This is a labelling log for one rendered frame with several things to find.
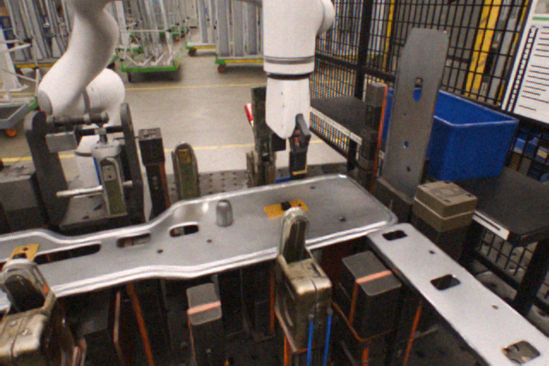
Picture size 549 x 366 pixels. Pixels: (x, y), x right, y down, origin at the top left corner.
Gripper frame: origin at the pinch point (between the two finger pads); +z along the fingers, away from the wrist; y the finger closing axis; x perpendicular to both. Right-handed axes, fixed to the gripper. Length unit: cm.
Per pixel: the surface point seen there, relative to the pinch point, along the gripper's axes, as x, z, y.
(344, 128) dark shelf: 32.3, 9.7, -32.3
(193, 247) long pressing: -19.4, 11.9, 5.6
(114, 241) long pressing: -32.4, 11.8, -0.6
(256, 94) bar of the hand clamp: -1.3, -8.1, -15.0
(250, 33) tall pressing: 191, 39, -682
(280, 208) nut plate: -1.2, 11.6, 0.0
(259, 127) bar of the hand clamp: -0.9, -0.8, -14.4
